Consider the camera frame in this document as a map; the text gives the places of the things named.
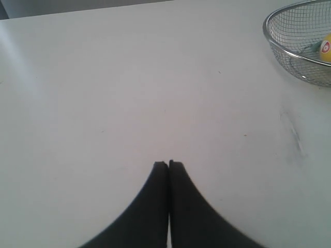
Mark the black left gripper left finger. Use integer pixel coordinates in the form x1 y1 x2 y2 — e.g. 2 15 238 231
82 162 169 247

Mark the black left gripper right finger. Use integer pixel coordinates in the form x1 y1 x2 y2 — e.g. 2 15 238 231
169 160 262 247

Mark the teal handled peeler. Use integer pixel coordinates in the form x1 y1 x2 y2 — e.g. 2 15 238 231
302 40 322 53

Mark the yellow lemon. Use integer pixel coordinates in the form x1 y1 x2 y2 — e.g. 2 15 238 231
319 33 331 63

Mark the oval metal wire basket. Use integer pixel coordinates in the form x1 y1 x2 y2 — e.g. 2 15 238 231
263 1 330 87

